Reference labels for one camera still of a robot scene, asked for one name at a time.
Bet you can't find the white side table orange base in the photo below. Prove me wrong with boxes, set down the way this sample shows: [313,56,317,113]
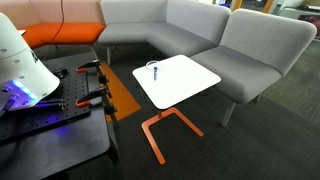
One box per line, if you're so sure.
[132,55,221,165]

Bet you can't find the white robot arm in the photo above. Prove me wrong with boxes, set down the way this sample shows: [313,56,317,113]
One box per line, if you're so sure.
[0,13,60,111]

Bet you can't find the black perforated mounting board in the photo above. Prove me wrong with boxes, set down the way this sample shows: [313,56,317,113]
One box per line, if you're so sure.
[0,68,91,144]

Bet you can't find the black clamp orange tip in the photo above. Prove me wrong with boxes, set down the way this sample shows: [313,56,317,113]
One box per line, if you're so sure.
[76,86,117,124]
[75,59,110,85]

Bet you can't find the grey sofa seat right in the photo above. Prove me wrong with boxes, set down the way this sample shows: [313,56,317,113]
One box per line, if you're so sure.
[191,9,317,126]

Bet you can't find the blue and white marker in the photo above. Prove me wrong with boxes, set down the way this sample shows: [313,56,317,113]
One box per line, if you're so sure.
[153,66,158,81]

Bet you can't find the orange sofa seat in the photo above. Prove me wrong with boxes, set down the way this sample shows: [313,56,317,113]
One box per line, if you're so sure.
[22,22,105,49]

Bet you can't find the grey corner sofa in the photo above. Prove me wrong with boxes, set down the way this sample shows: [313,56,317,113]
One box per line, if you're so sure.
[98,0,231,57]

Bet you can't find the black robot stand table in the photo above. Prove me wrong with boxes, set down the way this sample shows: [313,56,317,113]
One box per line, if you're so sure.
[0,51,122,180]

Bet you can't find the black clamp orange tip rear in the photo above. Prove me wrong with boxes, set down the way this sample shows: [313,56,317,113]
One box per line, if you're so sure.
[75,59,110,85]

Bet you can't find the clear plastic cup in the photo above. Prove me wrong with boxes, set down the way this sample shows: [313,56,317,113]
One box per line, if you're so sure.
[145,61,158,71]

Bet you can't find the black clamp orange tip front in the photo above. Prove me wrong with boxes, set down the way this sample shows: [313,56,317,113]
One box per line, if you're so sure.
[76,86,117,124]

